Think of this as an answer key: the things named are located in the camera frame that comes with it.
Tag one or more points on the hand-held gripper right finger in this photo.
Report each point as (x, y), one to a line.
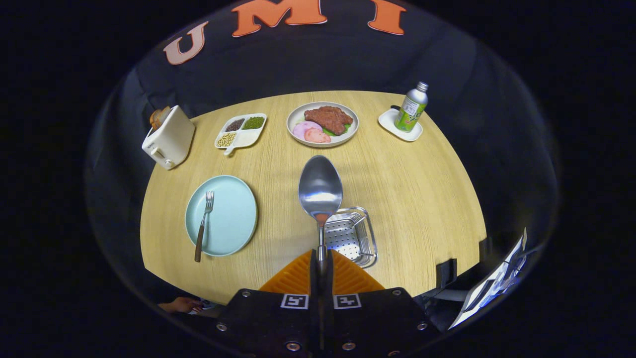
(328, 286)

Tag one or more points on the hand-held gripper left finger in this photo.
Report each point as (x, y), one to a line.
(314, 283)

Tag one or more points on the silver metal spoon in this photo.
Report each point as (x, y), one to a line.
(320, 184)

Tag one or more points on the perforated metal tray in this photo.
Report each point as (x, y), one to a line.
(348, 236)

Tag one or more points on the light blue round plate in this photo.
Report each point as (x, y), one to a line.
(231, 219)

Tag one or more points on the black table clamp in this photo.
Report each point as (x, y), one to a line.
(446, 272)
(485, 248)

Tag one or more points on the deep pink ham slice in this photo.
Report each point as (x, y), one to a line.
(318, 136)

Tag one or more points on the green lettuce leaf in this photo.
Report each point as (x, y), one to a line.
(329, 133)

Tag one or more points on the pale pink ham slice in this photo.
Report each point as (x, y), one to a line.
(300, 129)

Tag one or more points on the white divided snack tray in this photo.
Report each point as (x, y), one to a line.
(243, 139)

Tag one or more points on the white printed paper sheet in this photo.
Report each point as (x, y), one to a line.
(489, 291)

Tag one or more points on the brown steak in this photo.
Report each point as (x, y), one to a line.
(330, 119)

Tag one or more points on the white round meat plate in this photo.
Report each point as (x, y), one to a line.
(295, 119)

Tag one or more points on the yellow soybeans pile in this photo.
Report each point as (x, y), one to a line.
(226, 139)

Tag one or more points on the green beans pile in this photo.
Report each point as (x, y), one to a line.
(253, 122)

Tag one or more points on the white square dish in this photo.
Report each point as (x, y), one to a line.
(390, 124)

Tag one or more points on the black beans pile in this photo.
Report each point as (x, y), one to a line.
(235, 124)

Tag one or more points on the silver bottle with green label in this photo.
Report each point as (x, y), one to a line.
(412, 109)

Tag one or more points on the white toaster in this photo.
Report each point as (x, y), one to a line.
(171, 139)

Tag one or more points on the toasted bread slice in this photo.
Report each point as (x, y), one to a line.
(159, 118)

